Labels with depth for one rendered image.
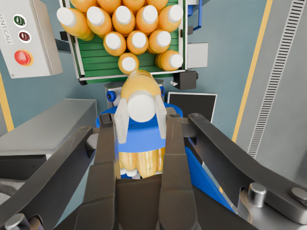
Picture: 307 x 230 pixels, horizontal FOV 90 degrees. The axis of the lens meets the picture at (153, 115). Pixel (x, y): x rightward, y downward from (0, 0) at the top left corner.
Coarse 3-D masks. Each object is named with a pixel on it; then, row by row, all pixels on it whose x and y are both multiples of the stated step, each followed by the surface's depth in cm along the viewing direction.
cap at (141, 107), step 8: (136, 96) 20; (144, 96) 20; (128, 104) 20; (136, 104) 20; (144, 104) 20; (152, 104) 20; (128, 112) 20; (136, 112) 20; (144, 112) 20; (152, 112) 20; (136, 120) 21; (144, 120) 21
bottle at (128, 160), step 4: (120, 152) 50; (124, 152) 50; (128, 152) 50; (120, 156) 51; (124, 156) 50; (128, 156) 50; (132, 156) 50; (120, 160) 52; (124, 160) 51; (128, 160) 50; (132, 160) 51; (124, 164) 51; (128, 164) 51; (132, 164) 52; (128, 168) 52; (132, 168) 53; (136, 168) 55
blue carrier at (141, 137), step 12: (96, 120) 47; (132, 120) 44; (156, 120) 44; (132, 132) 39; (144, 132) 39; (156, 132) 40; (120, 144) 40; (132, 144) 40; (144, 144) 40; (156, 144) 41
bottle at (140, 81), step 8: (136, 72) 32; (144, 72) 32; (128, 80) 25; (136, 80) 24; (144, 80) 24; (152, 80) 25; (128, 88) 23; (136, 88) 22; (144, 88) 22; (152, 88) 23; (128, 96) 23; (152, 96) 22
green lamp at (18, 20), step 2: (14, 16) 37; (16, 16) 37; (18, 16) 37; (20, 16) 37; (14, 18) 37; (16, 18) 37; (18, 18) 37; (20, 18) 37; (22, 18) 38; (14, 20) 37; (16, 20) 37; (18, 20) 37; (20, 20) 37; (22, 20) 38; (16, 22) 37; (18, 22) 37; (20, 22) 37; (22, 22) 38; (24, 22) 38; (18, 24) 38; (20, 24) 38; (22, 24) 38
